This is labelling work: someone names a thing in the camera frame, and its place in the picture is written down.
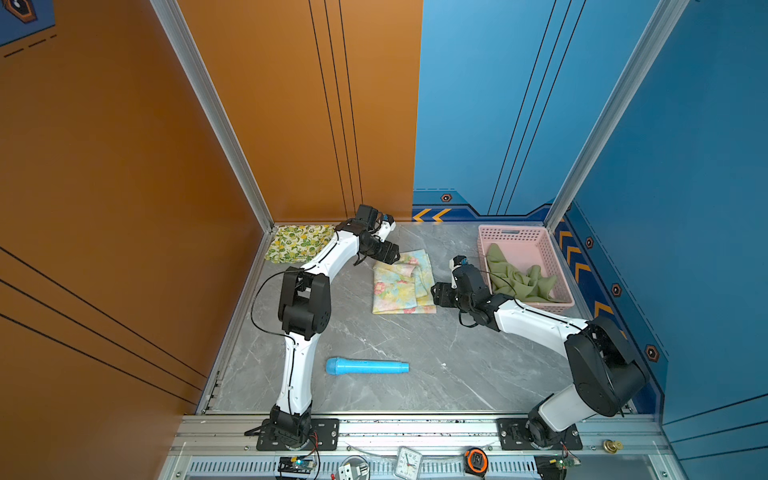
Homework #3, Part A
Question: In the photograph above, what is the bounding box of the pastel floral skirt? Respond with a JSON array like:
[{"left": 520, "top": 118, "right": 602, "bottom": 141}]
[{"left": 372, "top": 249, "right": 437, "bottom": 315}]

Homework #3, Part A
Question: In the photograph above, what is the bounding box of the lemon print skirt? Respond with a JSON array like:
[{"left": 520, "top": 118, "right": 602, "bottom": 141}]
[{"left": 265, "top": 225, "right": 334, "bottom": 264}]

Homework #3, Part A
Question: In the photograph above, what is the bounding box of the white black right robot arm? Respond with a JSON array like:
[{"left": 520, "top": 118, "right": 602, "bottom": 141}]
[{"left": 431, "top": 264, "right": 651, "bottom": 449}]

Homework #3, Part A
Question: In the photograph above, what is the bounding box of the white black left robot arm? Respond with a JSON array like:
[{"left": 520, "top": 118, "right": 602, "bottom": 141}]
[{"left": 244, "top": 222, "right": 400, "bottom": 449}]

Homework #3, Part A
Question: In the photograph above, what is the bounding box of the olive green ruffled skirt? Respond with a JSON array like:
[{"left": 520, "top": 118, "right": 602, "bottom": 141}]
[{"left": 486, "top": 243, "right": 557, "bottom": 303}]

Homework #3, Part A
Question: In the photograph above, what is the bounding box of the pink perforated plastic basket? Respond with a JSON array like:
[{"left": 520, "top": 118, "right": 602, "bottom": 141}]
[{"left": 477, "top": 225, "right": 575, "bottom": 314}]

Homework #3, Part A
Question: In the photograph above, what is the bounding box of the blue toy microphone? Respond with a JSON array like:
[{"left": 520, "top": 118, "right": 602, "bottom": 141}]
[{"left": 326, "top": 357, "right": 410, "bottom": 376}]

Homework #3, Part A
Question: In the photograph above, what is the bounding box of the orange black tape measure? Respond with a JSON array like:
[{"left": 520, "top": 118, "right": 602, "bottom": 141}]
[{"left": 463, "top": 447, "right": 489, "bottom": 479}]

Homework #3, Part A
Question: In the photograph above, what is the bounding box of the small white clock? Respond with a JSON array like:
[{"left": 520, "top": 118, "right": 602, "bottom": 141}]
[{"left": 394, "top": 446, "right": 423, "bottom": 480}]

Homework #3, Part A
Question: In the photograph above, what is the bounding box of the right circuit board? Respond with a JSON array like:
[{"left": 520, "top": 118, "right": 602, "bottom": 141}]
[{"left": 534, "top": 456, "right": 582, "bottom": 480}]

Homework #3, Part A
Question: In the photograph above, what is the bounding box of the white power plug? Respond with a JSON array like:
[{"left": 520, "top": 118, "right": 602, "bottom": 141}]
[{"left": 335, "top": 456, "right": 371, "bottom": 480}]

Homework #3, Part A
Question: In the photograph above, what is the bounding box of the brass round knob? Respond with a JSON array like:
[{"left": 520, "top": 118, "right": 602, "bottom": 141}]
[{"left": 603, "top": 440, "right": 624, "bottom": 454}]

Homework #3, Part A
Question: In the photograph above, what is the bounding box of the green circuit board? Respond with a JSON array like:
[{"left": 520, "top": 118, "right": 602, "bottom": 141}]
[{"left": 276, "top": 456, "right": 318, "bottom": 479}]

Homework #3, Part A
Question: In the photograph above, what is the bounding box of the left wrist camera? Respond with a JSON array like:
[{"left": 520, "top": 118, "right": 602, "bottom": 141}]
[{"left": 354, "top": 204, "right": 396, "bottom": 240}]

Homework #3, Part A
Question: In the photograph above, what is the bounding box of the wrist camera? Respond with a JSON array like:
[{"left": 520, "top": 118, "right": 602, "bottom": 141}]
[
  {"left": 354, "top": 204, "right": 396, "bottom": 240},
  {"left": 450, "top": 255, "right": 472, "bottom": 275}
]

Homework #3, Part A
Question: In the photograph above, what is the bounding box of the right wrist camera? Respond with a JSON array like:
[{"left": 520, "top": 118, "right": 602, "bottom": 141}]
[{"left": 450, "top": 255, "right": 472, "bottom": 275}]

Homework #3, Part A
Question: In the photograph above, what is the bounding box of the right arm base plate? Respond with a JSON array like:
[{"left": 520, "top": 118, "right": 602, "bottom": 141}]
[{"left": 496, "top": 417, "right": 583, "bottom": 451}]

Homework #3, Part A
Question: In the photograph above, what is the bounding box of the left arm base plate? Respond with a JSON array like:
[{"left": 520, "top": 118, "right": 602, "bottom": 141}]
[{"left": 256, "top": 418, "right": 340, "bottom": 452}]

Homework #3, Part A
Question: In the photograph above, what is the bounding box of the aluminium front rail frame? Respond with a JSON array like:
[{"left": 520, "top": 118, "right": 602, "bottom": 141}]
[{"left": 159, "top": 412, "right": 686, "bottom": 479}]

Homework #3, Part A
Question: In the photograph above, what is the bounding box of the aluminium corner post left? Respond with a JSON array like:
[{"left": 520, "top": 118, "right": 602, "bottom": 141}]
[{"left": 150, "top": 0, "right": 275, "bottom": 232}]

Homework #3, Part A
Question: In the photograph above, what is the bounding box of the aluminium corner post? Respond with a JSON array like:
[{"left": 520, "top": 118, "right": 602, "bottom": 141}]
[
  {"left": 543, "top": 0, "right": 689, "bottom": 234},
  {"left": 150, "top": 0, "right": 275, "bottom": 232}
]

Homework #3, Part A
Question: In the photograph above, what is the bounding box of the aluminium corner post right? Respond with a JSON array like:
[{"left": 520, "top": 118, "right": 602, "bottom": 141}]
[{"left": 543, "top": 0, "right": 689, "bottom": 234}]

